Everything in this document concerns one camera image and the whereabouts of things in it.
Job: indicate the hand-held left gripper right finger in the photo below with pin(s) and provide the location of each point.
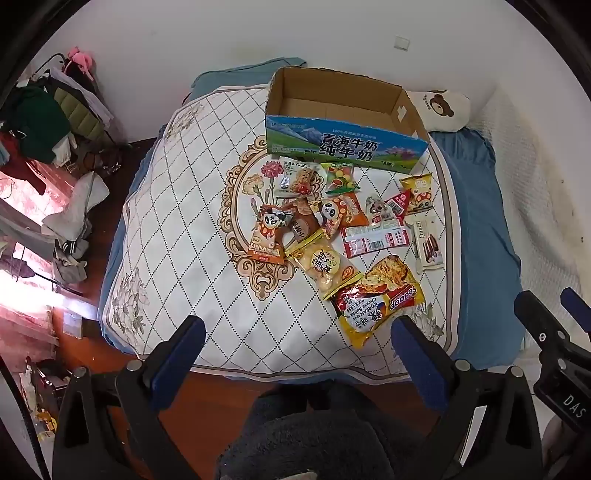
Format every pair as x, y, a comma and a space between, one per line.
415, 360

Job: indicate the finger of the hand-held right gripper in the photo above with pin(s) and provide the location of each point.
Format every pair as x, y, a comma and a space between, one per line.
577, 307
531, 311

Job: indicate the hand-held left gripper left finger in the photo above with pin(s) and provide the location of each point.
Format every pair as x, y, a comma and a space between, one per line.
178, 353

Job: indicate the instant noodle packet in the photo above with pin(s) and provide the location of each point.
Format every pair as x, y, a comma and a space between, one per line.
376, 300

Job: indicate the white chocolate biscuit packet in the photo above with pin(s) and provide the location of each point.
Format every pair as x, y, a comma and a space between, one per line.
427, 242

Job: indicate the red white barcode packet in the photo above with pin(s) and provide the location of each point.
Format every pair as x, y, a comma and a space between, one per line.
376, 237

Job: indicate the clear yellow chips packet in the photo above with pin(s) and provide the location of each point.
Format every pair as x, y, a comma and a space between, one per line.
325, 267

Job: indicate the orange panda snack packet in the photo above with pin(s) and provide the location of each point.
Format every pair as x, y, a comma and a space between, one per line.
268, 235

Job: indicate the small red snack packet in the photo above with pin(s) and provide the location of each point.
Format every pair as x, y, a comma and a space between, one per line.
399, 203

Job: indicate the yellow mushroom snack packet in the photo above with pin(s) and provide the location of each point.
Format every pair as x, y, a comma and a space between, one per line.
418, 191

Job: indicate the orange panda mushroom packet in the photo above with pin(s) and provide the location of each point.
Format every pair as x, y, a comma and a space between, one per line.
344, 210

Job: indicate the brown snack packet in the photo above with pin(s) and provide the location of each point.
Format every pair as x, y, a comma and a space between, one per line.
302, 221

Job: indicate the green candy packet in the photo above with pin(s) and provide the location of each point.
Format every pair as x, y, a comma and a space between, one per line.
339, 177

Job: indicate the white cartoon bread packet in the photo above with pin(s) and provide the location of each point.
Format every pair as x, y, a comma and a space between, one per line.
298, 177

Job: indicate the cardboard box with blue print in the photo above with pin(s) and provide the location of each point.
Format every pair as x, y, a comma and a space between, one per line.
346, 138

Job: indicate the blue bed sheet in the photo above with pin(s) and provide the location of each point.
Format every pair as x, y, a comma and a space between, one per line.
475, 221

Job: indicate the white lace blanket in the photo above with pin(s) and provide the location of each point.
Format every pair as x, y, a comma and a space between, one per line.
540, 194

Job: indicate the person's dark fuzzy legs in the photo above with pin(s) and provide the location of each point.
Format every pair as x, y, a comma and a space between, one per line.
314, 443

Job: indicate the white garment pile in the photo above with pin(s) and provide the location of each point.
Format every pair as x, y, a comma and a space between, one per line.
78, 207

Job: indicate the white bear pillow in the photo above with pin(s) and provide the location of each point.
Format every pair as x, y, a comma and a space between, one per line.
443, 110

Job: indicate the clothes rack with clothes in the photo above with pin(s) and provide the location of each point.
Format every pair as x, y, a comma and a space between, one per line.
41, 120

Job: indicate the blue pillow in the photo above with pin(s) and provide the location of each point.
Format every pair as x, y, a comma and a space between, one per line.
240, 74

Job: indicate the pink plush toy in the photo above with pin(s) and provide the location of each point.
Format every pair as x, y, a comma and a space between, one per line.
79, 59

